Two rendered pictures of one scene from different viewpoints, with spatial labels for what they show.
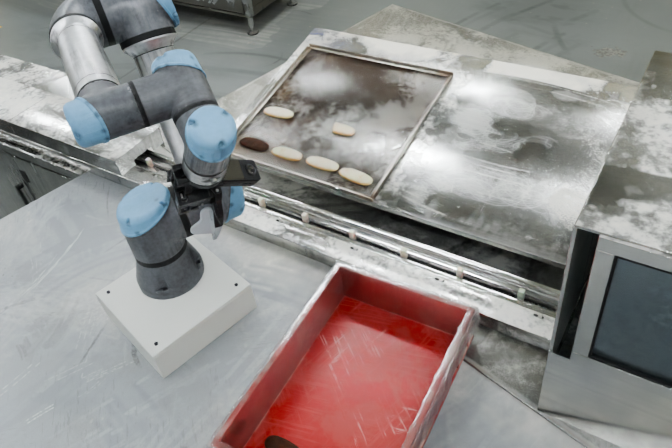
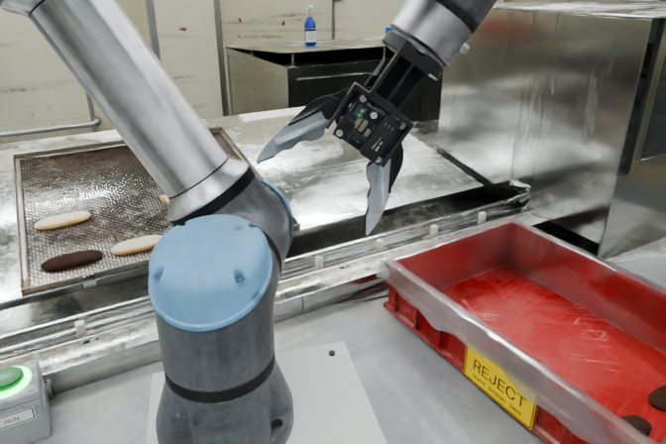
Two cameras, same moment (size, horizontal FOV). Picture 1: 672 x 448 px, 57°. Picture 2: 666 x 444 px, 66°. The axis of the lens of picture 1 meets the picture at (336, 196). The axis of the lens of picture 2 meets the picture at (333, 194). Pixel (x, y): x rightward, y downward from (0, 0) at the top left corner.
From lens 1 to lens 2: 1.18 m
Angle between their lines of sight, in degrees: 58
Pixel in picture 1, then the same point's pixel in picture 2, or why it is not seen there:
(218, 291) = (327, 376)
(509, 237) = (425, 192)
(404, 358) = (508, 301)
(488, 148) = (324, 158)
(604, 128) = not seen: hidden behind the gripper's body
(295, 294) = (353, 344)
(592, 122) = not seen: hidden behind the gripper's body
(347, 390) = (535, 352)
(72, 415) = not seen: outside the picture
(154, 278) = (265, 408)
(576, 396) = (625, 215)
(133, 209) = (221, 257)
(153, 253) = (268, 341)
